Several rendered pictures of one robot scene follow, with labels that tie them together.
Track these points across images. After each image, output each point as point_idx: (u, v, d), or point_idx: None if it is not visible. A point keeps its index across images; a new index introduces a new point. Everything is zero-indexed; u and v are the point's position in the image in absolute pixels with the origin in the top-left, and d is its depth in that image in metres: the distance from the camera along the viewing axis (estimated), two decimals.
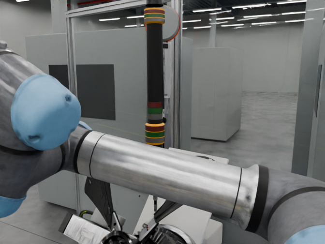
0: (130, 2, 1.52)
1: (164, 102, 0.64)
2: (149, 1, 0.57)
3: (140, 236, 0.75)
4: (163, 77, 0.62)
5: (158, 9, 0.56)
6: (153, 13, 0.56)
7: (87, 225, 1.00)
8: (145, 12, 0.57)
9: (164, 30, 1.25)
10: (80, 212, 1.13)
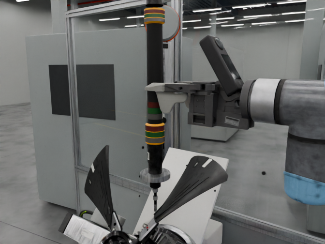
0: (130, 2, 1.52)
1: None
2: (149, 1, 0.57)
3: (140, 236, 0.75)
4: (163, 77, 0.62)
5: (158, 9, 0.56)
6: (153, 13, 0.56)
7: (87, 225, 1.00)
8: (145, 12, 0.57)
9: (164, 30, 1.25)
10: (80, 212, 1.13)
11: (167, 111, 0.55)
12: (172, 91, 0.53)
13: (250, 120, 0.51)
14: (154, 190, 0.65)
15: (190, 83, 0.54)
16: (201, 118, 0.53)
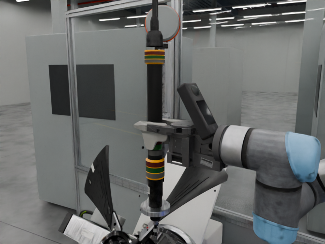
0: (130, 2, 1.52)
1: None
2: (149, 43, 0.58)
3: (140, 236, 0.75)
4: None
5: (158, 52, 0.58)
6: (153, 55, 0.58)
7: (87, 225, 1.00)
8: (146, 53, 0.59)
9: (164, 30, 1.25)
10: (80, 212, 1.13)
11: (150, 148, 0.61)
12: (153, 131, 0.58)
13: None
14: (154, 223, 0.67)
15: (169, 124, 0.58)
16: (179, 158, 0.57)
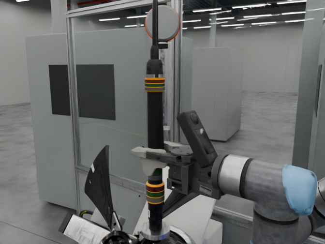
0: (130, 2, 1.52)
1: None
2: (149, 71, 0.59)
3: (140, 236, 0.75)
4: (163, 138, 0.65)
5: (158, 80, 0.59)
6: (153, 83, 0.59)
7: (87, 225, 1.00)
8: (146, 81, 0.60)
9: (164, 30, 1.25)
10: (80, 212, 1.13)
11: (149, 174, 0.61)
12: (152, 159, 0.59)
13: None
14: None
15: (169, 151, 0.59)
16: (179, 184, 0.58)
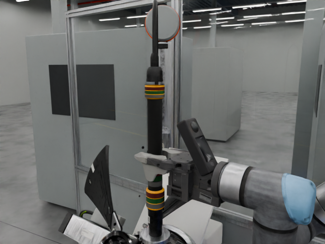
0: (130, 2, 1.52)
1: None
2: (149, 79, 0.59)
3: (140, 236, 0.75)
4: None
5: (158, 87, 0.59)
6: (153, 91, 0.59)
7: (87, 225, 1.00)
8: (146, 88, 0.60)
9: (164, 30, 1.25)
10: (80, 212, 1.13)
11: (150, 180, 0.62)
12: (153, 164, 0.60)
13: None
14: None
15: (169, 158, 0.60)
16: (179, 191, 0.59)
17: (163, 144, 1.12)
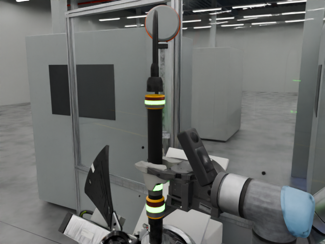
0: (130, 2, 1.52)
1: None
2: (149, 89, 0.60)
3: (140, 236, 0.75)
4: None
5: (158, 98, 0.60)
6: (153, 101, 0.60)
7: (87, 225, 1.00)
8: (146, 99, 0.60)
9: (164, 30, 1.25)
10: (80, 212, 1.13)
11: (151, 189, 0.62)
12: (153, 174, 0.60)
13: None
14: None
15: (169, 168, 0.60)
16: (178, 201, 0.59)
17: (163, 149, 1.12)
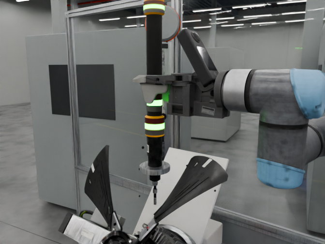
0: (130, 2, 1.52)
1: None
2: None
3: (140, 236, 0.75)
4: None
5: (158, 1, 0.56)
6: (152, 4, 0.56)
7: (87, 225, 1.00)
8: (145, 3, 0.57)
9: (164, 30, 1.25)
10: (80, 212, 1.13)
11: (150, 101, 0.59)
12: (152, 82, 0.56)
13: (225, 110, 0.53)
14: (154, 183, 0.65)
15: (169, 75, 0.56)
16: (179, 109, 0.55)
17: (163, 100, 1.09)
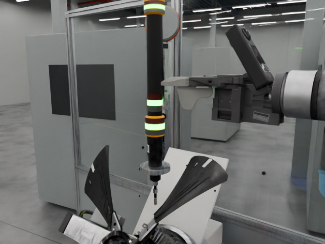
0: (130, 2, 1.52)
1: (164, 95, 0.63)
2: None
3: (140, 236, 0.75)
4: (163, 69, 0.62)
5: (158, 1, 0.56)
6: (153, 4, 0.56)
7: (87, 225, 1.00)
8: (145, 3, 0.57)
9: (164, 30, 1.25)
10: (80, 212, 1.13)
11: (189, 108, 0.50)
12: (198, 85, 0.48)
13: (280, 116, 0.48)
14: (154, 184, 0.65)
15: (214, 76, 0.51)
16: (226, 114, 0.50)
17: (163, 100, 1.09)
